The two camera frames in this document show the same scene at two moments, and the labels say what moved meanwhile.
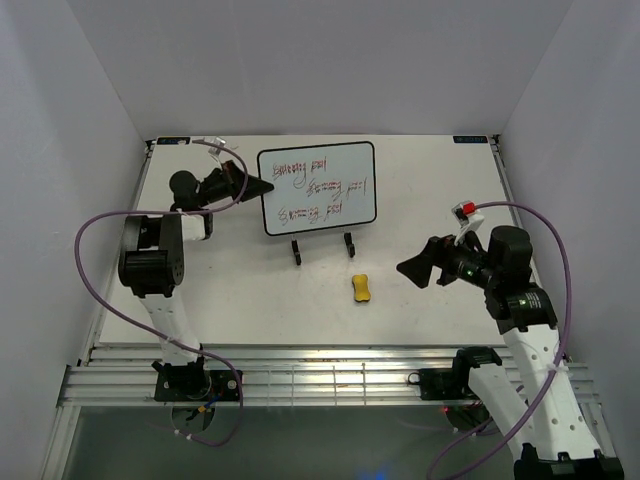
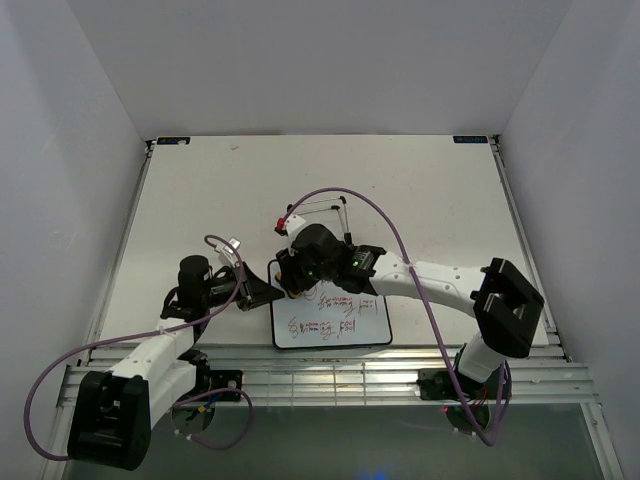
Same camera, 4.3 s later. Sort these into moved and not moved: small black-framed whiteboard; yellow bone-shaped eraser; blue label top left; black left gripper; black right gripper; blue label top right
Moved: black right gripper; yellow bone-shaped eraser; small black-framed whiteboard; black left gripper
Not moved: blue label top left; blue label top right
